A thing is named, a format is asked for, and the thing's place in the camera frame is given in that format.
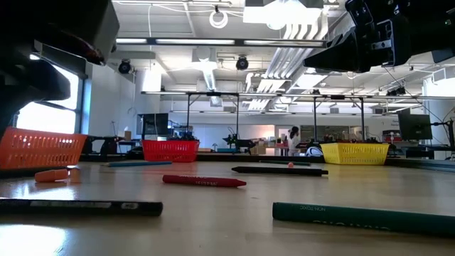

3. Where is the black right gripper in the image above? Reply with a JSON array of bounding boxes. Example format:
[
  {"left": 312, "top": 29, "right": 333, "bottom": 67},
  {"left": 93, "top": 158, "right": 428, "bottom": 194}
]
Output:
[{"left": 303, "top": 0, "right": 414, "bottom": 74}]

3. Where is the orange plastic basket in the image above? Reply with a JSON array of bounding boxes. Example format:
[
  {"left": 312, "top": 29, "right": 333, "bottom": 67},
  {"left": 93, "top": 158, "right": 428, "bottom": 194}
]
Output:
[{"left": 0, "top": 127, "right": 88, "bottom": 170}]

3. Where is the black pen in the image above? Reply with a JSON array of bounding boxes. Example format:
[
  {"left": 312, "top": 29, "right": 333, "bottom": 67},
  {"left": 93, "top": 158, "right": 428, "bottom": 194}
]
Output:
[{"left": 230, "top": 166, "right": 329, "bottom": 177}]

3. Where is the blue crayon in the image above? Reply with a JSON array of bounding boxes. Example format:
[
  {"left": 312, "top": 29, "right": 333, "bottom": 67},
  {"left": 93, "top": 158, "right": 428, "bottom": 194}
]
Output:
[{"left": 106, "top": 161, "right": 173, "bottom": 168}]

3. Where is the black barcode pencil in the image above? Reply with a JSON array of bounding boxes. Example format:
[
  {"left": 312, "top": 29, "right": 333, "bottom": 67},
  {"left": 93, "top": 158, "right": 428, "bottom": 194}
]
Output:
[{"left": 0, "top": 198, "right": 164, "bottom": 218}]

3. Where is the red crayon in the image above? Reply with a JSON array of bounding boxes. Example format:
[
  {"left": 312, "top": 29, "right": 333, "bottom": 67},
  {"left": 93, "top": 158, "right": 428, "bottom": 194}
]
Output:
[{"left": 162, "top": 174, "right": 247, "bottom": 188}]

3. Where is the person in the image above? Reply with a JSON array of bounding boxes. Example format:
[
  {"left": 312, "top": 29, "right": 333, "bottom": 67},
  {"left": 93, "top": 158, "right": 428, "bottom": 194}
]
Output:
[{"left": 288, "top": 126, "right": 301, "bottom": 156}]

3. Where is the yellow plastic basket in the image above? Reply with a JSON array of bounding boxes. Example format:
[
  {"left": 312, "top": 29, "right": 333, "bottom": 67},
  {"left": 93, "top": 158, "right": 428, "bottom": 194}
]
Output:
[{"left": 319, "top": 142, "right": 390, "bottom": 166}]

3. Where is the black equipment stand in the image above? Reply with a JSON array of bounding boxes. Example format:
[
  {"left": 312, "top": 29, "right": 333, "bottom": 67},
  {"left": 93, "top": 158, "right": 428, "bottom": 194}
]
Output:
[{"left": 88, "top": 136, "right": 120, "bottom": 156}]

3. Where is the black computer monitor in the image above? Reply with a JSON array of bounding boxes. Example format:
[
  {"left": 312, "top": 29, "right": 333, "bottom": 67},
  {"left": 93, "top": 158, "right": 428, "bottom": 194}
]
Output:
[
  {"left": 397, "top": 107, "right": 434, "bottom": 141},
  {"left": 137, "top": 112, "right": 170, "bottom": 137}
]

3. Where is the black overhead light beam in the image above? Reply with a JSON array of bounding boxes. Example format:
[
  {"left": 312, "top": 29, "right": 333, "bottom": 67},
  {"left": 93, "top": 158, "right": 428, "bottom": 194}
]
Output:
[{"left": 114, "top": 37, "right": 328, "bottom": 49}]

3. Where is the red plastic basket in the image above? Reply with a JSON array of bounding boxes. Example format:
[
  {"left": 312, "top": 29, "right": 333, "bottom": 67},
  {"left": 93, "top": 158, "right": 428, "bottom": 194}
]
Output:
[{"left": 141, "top": 139, "right": 200, "bottom": 164}]

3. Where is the green crayon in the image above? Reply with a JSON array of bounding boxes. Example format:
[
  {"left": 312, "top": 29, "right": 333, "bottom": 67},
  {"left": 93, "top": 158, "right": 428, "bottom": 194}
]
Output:
[{"left": 272, "top": 201, "right": 455, "bottom": 238}]

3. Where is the black ceiling dome camera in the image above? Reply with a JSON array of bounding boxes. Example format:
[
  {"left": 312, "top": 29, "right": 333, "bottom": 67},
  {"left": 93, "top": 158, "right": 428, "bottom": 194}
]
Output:
[
  {"left": 235, "top": 55, "right": 250, "bottom": 71},
  {"left": 117, "top": 58, "right": 132, "bottom": 75}
]

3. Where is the white ceiling air duct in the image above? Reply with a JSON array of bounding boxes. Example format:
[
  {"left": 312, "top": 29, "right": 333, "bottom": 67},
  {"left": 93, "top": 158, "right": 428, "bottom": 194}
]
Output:
[{"left": 191, "top": 46, "right": 218, "bottom": 92}]

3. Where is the white coiled cable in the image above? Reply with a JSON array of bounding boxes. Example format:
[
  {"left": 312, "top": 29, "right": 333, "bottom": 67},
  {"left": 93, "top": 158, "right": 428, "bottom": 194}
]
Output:
[{"left": 208, "top": 9, "right": 230, "bottom": 29}]

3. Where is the black table edge frame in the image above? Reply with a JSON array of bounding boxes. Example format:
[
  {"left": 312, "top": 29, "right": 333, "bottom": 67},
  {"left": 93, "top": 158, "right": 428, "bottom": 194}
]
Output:
[{"left": 78, "top": 151, "right": 455, "bottom": 170}]

